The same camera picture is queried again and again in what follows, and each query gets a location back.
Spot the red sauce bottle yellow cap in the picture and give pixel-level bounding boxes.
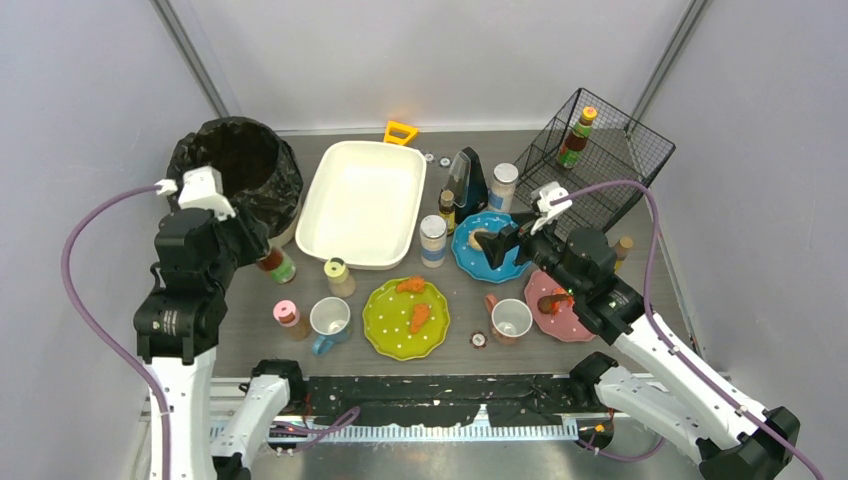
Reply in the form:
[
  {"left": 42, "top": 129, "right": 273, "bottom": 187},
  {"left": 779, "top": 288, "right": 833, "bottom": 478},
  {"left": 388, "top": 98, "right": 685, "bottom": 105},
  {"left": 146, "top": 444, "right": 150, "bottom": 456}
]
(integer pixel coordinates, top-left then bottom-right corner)
[{"left": 256, "top": 247, "right": 296, "bottom": 284}]

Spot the yellow label oil bottle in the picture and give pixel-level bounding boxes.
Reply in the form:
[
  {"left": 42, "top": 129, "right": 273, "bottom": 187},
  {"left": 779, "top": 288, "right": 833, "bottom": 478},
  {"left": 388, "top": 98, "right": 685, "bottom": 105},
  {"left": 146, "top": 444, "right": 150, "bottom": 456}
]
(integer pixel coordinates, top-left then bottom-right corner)
[{"left": 438, "top": 189, "right": 456, "bottom": 236}]

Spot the yellow oil bottle brown cap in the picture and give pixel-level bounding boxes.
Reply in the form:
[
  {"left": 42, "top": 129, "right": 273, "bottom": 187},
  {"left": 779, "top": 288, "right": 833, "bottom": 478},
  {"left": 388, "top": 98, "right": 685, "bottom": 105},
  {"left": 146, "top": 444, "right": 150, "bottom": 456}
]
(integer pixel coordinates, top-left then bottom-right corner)
[{"left": 613, "top": 236, "right": 634, "bottom": 271}]

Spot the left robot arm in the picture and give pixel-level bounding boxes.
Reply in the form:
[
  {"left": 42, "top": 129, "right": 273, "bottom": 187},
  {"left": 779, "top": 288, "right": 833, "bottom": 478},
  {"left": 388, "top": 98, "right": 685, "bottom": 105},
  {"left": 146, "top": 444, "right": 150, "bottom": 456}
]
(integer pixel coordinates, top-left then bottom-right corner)
[{"left": 134, "top": 206, "right": 307, "bottom": 479}]

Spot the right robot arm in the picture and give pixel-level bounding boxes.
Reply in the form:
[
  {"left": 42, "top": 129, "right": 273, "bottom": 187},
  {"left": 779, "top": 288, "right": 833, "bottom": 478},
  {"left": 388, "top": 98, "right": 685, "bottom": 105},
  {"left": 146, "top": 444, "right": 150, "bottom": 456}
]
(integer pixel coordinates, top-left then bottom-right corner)
[{"left": 474, "top": 225, "right": 800, "bottom": 479}]

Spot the beige bun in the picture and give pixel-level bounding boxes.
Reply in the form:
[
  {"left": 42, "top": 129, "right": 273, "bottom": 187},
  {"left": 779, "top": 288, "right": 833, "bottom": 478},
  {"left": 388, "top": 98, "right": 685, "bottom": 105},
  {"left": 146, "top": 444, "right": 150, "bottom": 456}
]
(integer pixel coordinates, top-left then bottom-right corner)
[{"left": 468, "top": 228, "right": 487, "bottom": 251}]

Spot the blue polka dot plate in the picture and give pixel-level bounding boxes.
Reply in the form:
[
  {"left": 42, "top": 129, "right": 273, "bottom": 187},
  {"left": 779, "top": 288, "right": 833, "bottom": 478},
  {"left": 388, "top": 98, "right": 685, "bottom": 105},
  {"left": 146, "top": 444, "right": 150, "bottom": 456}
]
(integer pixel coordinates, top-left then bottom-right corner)
[{"left": 451, "top": 211, "right": 530, "bottom": 284}]

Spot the grain jar near metronome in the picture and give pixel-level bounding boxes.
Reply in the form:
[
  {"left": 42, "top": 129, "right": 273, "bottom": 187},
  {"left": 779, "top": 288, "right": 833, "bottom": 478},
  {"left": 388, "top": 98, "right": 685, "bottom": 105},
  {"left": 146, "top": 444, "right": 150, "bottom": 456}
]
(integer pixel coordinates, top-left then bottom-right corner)
[{"left": 488, "top": 163, "right": 519, "bottom": 213}]

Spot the brown and orange food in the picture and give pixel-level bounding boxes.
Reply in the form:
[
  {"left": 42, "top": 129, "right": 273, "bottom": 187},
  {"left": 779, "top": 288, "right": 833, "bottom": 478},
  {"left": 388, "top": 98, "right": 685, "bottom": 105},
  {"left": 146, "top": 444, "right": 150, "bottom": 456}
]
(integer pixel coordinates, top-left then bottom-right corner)
[{"left": 536, "top": 288, "right": 573, "bottom": 315}]

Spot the grain jar near basin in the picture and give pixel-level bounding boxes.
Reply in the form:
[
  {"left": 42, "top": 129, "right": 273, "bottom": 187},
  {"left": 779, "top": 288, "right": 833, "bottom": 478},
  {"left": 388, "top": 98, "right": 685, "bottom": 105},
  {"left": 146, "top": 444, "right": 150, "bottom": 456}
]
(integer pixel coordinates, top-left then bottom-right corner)
[{"left": 419, "top": 214, "right": 447, "bottom": 268}]

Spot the black metronome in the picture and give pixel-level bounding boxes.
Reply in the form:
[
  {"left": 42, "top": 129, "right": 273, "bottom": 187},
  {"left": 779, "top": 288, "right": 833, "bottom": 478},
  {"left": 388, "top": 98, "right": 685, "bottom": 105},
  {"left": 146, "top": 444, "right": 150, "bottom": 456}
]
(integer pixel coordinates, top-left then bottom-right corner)
[{"left": 444, "top": 147, "right": 489, "bottom": 225}]

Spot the black bag lined trash bin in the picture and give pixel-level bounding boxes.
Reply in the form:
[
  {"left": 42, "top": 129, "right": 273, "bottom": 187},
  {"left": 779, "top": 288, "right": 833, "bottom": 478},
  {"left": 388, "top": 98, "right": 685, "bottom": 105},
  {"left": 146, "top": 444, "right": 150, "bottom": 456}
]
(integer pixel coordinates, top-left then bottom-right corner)
[{"left": 165, "top": 116, "right": 304, "bottom": 247}]

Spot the pink polka dot plate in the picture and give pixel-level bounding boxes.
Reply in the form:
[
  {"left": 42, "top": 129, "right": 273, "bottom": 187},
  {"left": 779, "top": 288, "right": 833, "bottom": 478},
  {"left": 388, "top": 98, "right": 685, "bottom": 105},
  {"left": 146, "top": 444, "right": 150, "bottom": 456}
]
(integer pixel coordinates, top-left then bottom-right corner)
[{"left": 524, "top": 270, "right": 595, "bottom": 342}]

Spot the pink lid spice shaker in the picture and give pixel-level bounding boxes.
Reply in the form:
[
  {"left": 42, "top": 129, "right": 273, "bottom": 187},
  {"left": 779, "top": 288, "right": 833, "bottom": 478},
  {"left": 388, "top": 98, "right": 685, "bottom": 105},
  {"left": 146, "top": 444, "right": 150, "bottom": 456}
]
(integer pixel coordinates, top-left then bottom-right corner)
[{"left": 272, "top": 300, "right": 312, "bottom": 341}]

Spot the upper orange food piece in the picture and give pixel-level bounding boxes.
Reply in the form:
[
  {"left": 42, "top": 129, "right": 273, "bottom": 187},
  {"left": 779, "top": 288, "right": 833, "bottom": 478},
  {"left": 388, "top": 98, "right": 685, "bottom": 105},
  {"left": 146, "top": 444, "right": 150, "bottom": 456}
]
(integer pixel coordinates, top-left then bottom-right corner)
[{"left": 395, "top": 276, "right": 427, "bottom": 294}]

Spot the orange food piece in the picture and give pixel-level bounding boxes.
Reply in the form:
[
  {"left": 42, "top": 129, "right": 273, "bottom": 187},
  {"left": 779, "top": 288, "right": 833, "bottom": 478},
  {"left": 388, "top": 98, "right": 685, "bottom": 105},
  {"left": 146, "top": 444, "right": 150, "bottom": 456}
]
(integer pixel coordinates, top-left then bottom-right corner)
[
  {"left": 395, "top": 276, "right": 427, "bottom": 294},
  {"left": 409, "top": 303, "right": 431, "bottom": 334}
]

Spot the brown poker chip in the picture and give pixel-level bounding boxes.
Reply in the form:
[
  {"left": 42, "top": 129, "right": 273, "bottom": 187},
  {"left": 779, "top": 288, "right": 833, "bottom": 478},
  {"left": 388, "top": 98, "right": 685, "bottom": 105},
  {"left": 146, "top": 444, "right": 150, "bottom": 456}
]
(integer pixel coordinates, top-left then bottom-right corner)
[{"left": 469, "top": 331, "right": 488, "bottom": 349}]

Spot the lower orange food piece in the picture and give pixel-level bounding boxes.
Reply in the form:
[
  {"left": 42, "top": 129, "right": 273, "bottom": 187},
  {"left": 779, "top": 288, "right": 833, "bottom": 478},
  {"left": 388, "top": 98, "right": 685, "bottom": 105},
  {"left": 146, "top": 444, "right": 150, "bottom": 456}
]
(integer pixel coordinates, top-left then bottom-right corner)
[{"left": 409, "top": 303, "right": 431, "bottom": 334}]

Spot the yellow lid spice shaker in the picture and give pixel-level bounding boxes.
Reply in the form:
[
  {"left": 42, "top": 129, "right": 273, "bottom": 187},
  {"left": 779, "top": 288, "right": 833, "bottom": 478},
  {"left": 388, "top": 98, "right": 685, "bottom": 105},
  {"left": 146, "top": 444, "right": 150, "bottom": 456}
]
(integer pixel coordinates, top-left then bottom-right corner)
[{"left": 324, "top": 257, "right": 356, "bottom": 298}]

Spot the green polka dot plate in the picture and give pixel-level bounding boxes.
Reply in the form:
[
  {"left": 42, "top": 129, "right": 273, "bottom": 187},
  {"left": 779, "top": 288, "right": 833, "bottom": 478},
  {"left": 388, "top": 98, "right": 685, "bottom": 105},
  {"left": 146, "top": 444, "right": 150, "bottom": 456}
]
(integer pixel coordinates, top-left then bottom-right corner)
[{"left": 362, "top": 277, "right": 451, "bottom": 361}]

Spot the white rectangular basin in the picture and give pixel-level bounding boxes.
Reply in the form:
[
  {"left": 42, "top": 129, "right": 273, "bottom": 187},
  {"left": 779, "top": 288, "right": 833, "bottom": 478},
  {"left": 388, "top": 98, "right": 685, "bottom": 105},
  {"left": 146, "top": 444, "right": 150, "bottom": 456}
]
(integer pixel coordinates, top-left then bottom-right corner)
[{"left": 295, "top": 140, "right": 427, "bottom": 270}]

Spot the black base mat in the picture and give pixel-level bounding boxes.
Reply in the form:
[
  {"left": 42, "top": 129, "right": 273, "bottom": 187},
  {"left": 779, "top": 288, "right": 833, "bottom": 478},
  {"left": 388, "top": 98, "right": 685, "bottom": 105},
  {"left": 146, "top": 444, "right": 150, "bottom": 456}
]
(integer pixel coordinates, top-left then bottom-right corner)
[{"left": 307, "top": 374, "right": 609, "bottom": 427}]

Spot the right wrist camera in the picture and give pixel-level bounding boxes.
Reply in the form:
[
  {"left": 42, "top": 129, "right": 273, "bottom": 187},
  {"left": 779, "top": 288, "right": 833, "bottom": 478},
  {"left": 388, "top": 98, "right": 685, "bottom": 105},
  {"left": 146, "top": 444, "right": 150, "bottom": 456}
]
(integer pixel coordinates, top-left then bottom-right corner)
[{"left": 530, "top": 181, "right": 573, "bottom": 235}]

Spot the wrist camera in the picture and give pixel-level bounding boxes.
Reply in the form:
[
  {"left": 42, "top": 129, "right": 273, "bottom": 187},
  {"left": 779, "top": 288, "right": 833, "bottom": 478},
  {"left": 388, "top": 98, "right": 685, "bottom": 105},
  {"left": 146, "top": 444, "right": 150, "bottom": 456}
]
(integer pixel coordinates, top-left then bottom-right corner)
[
  {"left": 530, "top": 181, "right": 573, "bottom": 235},
  {"left": 177, "top": 166, "right": 236, "bottom": 221}
]

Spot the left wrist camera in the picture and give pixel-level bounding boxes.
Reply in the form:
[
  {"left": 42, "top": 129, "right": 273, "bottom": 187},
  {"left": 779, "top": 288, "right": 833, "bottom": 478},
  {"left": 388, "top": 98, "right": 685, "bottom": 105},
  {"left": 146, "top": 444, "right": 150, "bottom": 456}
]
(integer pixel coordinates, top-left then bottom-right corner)
[{"left": 177, "top": 166, "right": 236, "bottom": 221}]

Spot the orange handled white mug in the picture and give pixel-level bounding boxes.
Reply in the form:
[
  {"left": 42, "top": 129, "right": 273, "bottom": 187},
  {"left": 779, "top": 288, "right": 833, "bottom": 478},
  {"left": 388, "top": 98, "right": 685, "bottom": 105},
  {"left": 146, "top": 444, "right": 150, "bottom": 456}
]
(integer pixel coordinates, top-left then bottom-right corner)
[{"left": 484, "top": 294, "right": 534, "bottom": 345}]

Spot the black wire basket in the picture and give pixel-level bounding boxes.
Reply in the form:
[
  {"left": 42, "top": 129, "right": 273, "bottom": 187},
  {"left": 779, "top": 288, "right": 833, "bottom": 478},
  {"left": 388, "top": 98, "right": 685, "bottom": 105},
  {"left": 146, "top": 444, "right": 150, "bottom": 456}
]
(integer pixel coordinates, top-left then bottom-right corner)
[{"left": 511, "top": 88, "right": 676, "bottom": 239}]

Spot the blue handled white mug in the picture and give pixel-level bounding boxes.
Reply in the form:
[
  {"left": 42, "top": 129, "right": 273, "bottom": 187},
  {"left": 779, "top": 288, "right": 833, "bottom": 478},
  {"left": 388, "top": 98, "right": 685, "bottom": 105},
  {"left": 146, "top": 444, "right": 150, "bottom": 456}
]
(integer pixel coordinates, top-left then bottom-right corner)
[{"left": 309, "top": 297, "right": 353, "bottom": 356}]

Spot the orange plastic handle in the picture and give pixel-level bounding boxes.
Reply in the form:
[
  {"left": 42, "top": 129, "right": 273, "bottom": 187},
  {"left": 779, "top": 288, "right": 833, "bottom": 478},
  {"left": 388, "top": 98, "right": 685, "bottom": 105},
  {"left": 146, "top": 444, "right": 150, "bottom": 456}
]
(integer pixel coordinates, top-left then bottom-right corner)
[{"left": 383, "top": 120, "right": 420, "bottom": 146}]

